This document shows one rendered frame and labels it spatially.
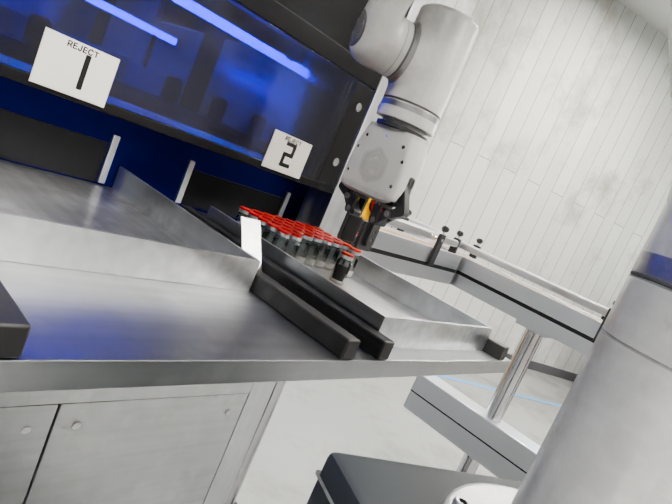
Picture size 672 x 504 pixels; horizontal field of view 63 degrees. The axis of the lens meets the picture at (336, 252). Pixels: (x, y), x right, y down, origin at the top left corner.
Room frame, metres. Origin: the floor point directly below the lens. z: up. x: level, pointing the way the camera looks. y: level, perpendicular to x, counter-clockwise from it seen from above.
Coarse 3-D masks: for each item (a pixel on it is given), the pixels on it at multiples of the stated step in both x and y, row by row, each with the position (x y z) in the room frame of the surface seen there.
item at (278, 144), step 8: (272, 136) 0.86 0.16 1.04; (280, 136) 0.87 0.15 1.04; (288, 136) 0.88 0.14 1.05; (272, 144) 0.86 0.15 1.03; (280, 144) 0.87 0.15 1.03; (296, 144) 0.89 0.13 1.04; (304, 144) 0.91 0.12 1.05; (272, 152) 0.86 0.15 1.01; (280, 152) 0.87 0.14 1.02; (288, 152) 0.89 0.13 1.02; (296, 152) 0.90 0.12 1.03; (304, 152) 0.91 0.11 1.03; (264, 160) 0.86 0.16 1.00; (272, 160) 0.87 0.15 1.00; (288, 160) 0.89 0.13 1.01; (296, 160) 0.90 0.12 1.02; (304, 160) 0.92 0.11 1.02; (272, 168) 0.87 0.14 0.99; (280, 168) 0.88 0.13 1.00; (288, 168) 0.90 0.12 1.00; (296, 168) 0.91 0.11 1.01; (296, 176) 0.91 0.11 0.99
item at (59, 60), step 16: (48, 32) 0.60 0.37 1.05; (48, 48) 0.60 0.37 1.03; (64, 48) 0.61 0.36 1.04; (80, 48) 0.62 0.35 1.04; (48, 64) 0.60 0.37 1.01; (64, 64) 0.62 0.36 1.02; (80, 64) 0.63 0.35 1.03; (96, 64) 0.64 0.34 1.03; (112, 64) 0.65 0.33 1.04; (32, 80) 0.60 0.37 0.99; (48, 80) 0.61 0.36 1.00; (64, 80) 0.62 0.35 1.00; (96, 80) 0.64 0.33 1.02; (112, 80) 0.66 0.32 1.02; (80, 96) 0.64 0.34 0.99; (96, 96) 0.65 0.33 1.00
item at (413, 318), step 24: (216, 216) 0.75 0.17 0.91; (264, 240) 0.68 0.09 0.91; (288, 264) 0.65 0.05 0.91; (360, 264) 0.91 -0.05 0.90; (336, 288) 0.60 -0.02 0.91; (360, 288) 0.81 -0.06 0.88; (384, 288) 0.87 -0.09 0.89; (408, 288) 0.84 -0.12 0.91; (360, 312) 0.57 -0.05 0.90; (384, 312) 0.72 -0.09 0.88; (408, 312) 0.79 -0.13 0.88; (432, 312) 0.80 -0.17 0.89; (456, 312) 0.78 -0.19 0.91; (408, 336) 0.59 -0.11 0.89; (432, 336) 0.63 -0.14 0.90; (456, 336) 0.68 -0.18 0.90; (480, 336) 0.73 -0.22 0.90
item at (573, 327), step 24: (432, 240) 1.84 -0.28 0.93; (480, 240) 1.76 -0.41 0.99; (480, 264) 1.61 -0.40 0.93; (504, 264) 1.59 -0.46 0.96; (480, 288) 1.59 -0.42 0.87; (504, 288) 1.54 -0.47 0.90; (528, 288) 1.51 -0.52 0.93; (552, 288) 1.49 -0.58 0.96; (504, 312) 1.53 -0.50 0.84; (528, 312) 1.49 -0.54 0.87; (552, 312) 1.45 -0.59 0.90; (576, 312) 1.42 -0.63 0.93; (600, 312) 1.41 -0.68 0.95; (552, 336) 1.43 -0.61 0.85; (576, 336) 1.40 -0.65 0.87
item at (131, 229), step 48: (0, 192) 0.53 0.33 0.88; (48, 192) 0.61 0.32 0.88; (96, 192) 0.70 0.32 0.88; (144, 192) 0.72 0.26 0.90; (0, 240) 0.38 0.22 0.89; (48, 240) 0.40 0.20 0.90; (96, 240) 0.43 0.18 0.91; (144, 240) 0.46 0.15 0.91; (192, 240) 0.63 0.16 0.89; (240, 288) 0.55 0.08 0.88
